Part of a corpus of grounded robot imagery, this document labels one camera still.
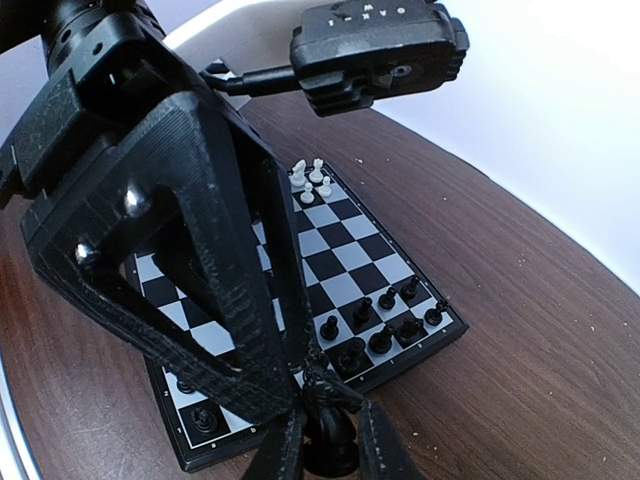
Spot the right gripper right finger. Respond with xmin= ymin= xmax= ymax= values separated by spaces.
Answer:
xmin=358 ymin=400 xmax=425 ymax=480

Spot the black pawn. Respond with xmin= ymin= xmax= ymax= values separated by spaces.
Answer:
xmin=176 ymin=379 xmax=195 ymax=395
xmin=320 ymin=315 xmax=339 ymax=341
xmin=378 ymin=286 xmax=397 ymax=311

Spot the black and white chessboard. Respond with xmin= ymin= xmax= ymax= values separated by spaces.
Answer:
xmin=147 ymin=167 xmax=468 ymax=473

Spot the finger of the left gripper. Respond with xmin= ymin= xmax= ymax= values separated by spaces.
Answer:
xmin=234 ymin=109 xmax=366 ymax=414
xmin=29 ymin=92 xmax=293 ymax=424

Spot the black rook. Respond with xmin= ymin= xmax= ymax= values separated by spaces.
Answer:
xmin=191 ymin=407 xmax=219 ymax=434

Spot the black bishop chess piece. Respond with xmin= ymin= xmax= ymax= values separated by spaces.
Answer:
xmin=368 ymin=324 xmax=395 ymax=355

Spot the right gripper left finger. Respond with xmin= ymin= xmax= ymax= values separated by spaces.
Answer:
xmin=242 ymin=407 xmax=306 ymax=480

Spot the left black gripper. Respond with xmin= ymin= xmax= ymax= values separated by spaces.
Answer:
xmin=0 ymin=0 xmax=221 ymax=271

